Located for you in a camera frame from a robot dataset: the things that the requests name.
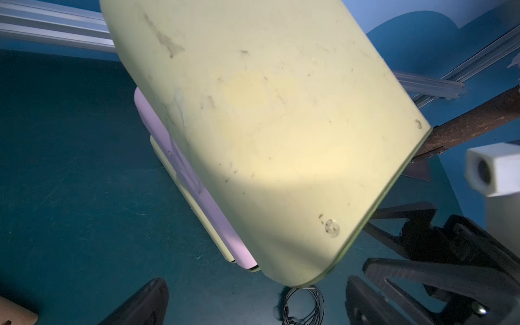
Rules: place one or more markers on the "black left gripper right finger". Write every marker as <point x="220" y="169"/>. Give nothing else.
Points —
<point x="365" y="306"/>

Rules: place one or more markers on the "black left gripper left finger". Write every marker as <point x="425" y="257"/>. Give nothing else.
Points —
<point x="147" y="306"/>

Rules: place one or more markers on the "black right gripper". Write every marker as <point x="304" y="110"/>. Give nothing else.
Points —
<point x="459" y="264"/>

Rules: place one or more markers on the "black wired earphones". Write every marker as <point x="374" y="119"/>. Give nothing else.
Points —
<point x="303" y="305"/>

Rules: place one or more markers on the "yellow-green drawer cabinet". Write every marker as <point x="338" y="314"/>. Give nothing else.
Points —
<point x="292" y="120"/>

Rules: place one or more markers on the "pink blossom artificial tree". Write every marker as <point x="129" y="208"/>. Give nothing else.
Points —
<point x="500" y="110"/>

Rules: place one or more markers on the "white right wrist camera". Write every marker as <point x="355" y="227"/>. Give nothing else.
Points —
<point x="493" y="171"/>

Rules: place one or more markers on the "green scraper with wooden handle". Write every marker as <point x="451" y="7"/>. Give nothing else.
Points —
<point x="13" y="314"/>

